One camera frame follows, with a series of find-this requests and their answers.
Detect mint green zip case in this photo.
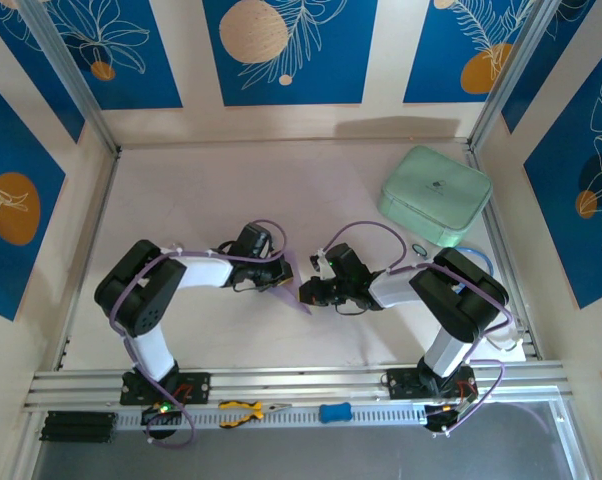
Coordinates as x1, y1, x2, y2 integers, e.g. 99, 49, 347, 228
377, 144, 494, 250

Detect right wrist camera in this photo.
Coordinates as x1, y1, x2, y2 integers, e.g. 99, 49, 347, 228
308, 248, 338, 280

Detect black stacked blocks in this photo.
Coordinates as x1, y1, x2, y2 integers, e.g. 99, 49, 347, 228
39, 410, 118, 444

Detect yellow handled pliers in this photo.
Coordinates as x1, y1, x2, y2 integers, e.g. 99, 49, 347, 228
218, 399, 293, 429

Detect blue bone-shaped sponge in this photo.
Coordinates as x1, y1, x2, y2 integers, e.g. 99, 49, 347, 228
318, 402, 353, 425

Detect aluminium rail frame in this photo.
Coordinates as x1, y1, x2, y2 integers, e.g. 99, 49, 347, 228
23, 360, 575, 412

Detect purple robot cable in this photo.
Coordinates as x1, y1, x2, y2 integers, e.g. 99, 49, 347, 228
320, 221, 525, 434
109, 218, 291, 449

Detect small electronics board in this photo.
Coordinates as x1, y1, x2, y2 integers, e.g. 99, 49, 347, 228
140, 399, 186, 442
423, 384, 481, 440

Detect aluminium frame post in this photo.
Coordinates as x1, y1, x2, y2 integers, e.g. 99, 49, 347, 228
468, 0, 565, 150
16, 0, 121, 155

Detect purple paper sheet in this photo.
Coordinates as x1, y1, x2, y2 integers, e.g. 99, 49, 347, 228
272, 249, 316, 317

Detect grey slotted cable duct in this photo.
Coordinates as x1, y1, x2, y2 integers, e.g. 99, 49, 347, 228
115, 402, 430, 432

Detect blue stethoscope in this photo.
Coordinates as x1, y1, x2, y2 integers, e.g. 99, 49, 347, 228
412, 242, 496, 296

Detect blue floral wall poster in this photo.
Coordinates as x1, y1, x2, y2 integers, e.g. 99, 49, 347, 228
0, 72, 67, 322
523, 43, 602, 310
500, 0, 602, 135
43, 0, 184, 111
403, 0, 538, 105
203, 0, 380, 107
0, 0, 86, 145

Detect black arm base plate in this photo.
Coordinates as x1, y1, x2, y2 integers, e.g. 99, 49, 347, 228
119, 372, 212, 406
380, 368, 477, 401

